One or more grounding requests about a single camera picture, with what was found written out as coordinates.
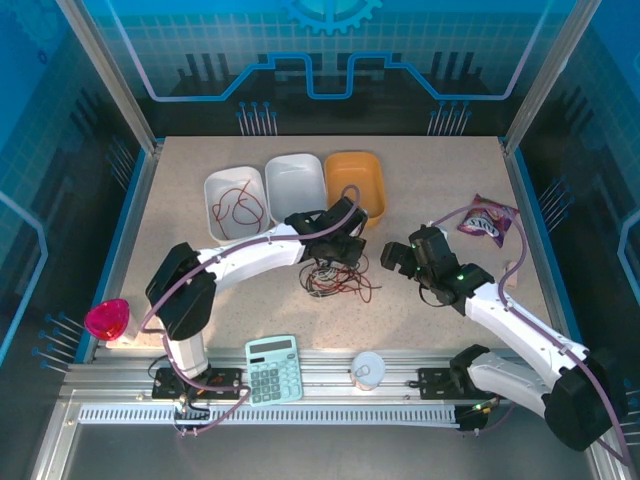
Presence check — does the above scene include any thin white cable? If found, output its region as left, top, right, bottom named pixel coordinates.
left=314, top=269, right=351, bottom=296
left=312, top=267, right=346, bottom=296

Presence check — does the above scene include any thin black cable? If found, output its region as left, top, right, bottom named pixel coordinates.
left=298, top=259, right=351, bottom=299

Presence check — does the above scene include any thin red cable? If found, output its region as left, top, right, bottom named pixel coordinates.
left=212, top=179, right=266, bottom=239
left=312, top=264, right=374, bottom=304

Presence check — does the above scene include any white plastic bin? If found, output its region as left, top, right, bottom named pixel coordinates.
left=203, top=165, right=271, bottom=246
left=263, top=153, right=327, bottom=234

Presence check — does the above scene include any orange plastic bin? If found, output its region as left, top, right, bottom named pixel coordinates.
left=323, top=151, right=388, bottom=230

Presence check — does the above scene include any purple candy bag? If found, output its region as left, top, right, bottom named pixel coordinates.
left=457, top=193, right=520, bottom=250

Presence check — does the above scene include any white tin can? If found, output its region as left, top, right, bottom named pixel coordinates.
left=349, top=350, right=387, bottom=394

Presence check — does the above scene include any light blue calculator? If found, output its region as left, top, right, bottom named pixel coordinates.
left=243, top=333, right=304, bottom=407

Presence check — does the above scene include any black electronics board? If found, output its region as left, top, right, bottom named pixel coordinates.
left=172, top=397, right=211, bottom=439
left=457, top=401, right=490, bottom=437

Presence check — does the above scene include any pink plastic cup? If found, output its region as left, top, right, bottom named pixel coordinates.
left=83, top=298, right=134, bottom=346

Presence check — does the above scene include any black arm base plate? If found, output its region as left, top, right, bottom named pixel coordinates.
left=151, top=367, right=247, bottom=401
left=417, top=367, right=506, bottom=401

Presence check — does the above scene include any aluminium table rail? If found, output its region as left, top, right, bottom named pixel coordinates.
left=59, top=347, right=601, bottom=406

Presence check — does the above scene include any aluminium side rail blue edge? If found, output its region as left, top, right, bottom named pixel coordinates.
left=499, top=139, right=576, bottom=364
left=82, top=142, right=164, bottom=364

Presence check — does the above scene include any white slotted cable duct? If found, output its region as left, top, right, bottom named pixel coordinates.
left=78, top=404, right=460, bottom=427

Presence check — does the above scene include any aluminium frame post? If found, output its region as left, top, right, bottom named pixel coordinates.
left=55, top=0, right=164, bottom=154
left=502, top=0, right=589, bottom=154

